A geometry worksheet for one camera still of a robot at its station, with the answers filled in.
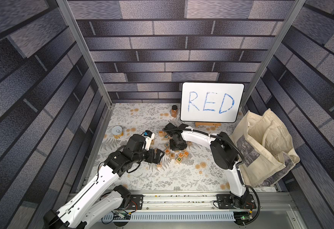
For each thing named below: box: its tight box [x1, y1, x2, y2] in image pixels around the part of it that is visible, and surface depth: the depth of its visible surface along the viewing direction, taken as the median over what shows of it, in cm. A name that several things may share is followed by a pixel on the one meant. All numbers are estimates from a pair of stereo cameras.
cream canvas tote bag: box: [229, 108, 301, 188], surface depth 74 cm
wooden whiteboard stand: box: [195, 122, 222, 128], surface depth 106 cm
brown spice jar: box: [171, 104, 178, 118], surface depth 109 cm
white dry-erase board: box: [179, 82, 245, 123], surface depth 97 cm
